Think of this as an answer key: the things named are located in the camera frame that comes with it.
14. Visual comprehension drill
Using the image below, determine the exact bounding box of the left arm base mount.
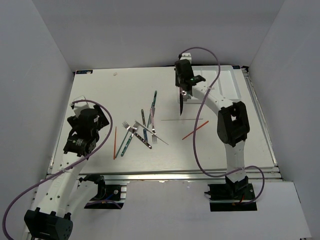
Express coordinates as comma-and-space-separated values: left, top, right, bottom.
78, 174, 127, 210

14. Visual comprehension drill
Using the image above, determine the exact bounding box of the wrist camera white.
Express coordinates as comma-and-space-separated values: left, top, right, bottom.
70, 95, 89, 117
178, 52, 192, 62

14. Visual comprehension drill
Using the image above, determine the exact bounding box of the teal handled fork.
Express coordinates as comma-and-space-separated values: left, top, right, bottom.
121, 124, 138, 157

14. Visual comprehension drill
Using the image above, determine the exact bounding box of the purple cable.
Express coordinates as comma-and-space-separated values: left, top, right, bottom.
179, 47, 266, 205
1, 99, 114, 240

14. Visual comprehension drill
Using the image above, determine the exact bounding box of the white divided utensil tray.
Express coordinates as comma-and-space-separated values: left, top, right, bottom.
192, 65, 242, 102

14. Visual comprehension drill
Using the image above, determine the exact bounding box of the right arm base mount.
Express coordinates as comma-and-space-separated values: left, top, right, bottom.
204, 183, 258, 212

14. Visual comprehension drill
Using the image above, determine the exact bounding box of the dark speckled handled fork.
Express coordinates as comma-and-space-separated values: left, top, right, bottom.
134, 123, 152, 149

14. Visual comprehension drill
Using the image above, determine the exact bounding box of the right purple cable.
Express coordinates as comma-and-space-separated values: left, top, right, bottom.
179, 47, 266, 205

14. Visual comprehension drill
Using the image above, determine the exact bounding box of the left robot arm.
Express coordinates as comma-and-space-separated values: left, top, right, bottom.
24, 104, 110, 240

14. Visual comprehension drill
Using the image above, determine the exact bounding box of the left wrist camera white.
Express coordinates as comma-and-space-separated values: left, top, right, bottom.
70, 95, 89, 117

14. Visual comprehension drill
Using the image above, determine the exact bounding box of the orange chopstick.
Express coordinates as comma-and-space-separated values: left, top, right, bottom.
113, 126, 117, 160
181, 120, 209, 140

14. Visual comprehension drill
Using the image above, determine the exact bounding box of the teal chopstick middle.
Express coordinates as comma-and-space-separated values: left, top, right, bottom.
149, 108, 154, 129

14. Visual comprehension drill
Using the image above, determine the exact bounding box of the teal handled knife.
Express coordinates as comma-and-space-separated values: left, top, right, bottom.
151, 90, 158, 116

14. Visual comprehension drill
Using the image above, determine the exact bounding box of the pink handled fork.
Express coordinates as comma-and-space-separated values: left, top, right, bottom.
150, 107, 156, 135

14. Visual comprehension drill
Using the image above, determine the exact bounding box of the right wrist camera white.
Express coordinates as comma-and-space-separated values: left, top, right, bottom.
178, 52, 192, 62

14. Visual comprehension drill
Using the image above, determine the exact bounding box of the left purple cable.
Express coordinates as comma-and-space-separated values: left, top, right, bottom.
1, 99, 114, 240

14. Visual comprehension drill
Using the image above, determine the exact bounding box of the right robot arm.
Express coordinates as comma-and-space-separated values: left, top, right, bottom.
174, 59, 250, 200

